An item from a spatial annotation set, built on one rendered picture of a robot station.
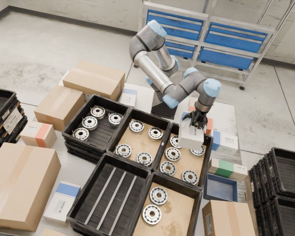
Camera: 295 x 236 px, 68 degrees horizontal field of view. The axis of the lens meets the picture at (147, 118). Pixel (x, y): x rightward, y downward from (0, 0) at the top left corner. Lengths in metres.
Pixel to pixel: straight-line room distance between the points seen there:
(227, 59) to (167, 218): 2.49
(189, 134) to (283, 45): 3.41
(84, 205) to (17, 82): 2.35
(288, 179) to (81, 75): 1.91
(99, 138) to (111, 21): 2.98
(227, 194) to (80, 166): 0.99
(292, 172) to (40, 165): 1.97
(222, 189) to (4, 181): 1.29
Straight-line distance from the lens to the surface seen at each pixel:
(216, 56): 3.27
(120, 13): 4.09
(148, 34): 1.25
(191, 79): 1.04
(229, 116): 2.05
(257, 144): 2.99
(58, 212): 1.35
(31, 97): 3.07
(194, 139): 1.18
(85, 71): 1.87
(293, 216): 2.23
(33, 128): 1.59
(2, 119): 2.21
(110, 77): 1.80
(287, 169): 2.28
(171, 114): 1.78
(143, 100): 1.92
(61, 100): 1.70
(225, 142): 1.72
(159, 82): 1.09
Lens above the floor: 2.05
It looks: 49 degrees down
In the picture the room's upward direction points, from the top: 11 degrees clockwise
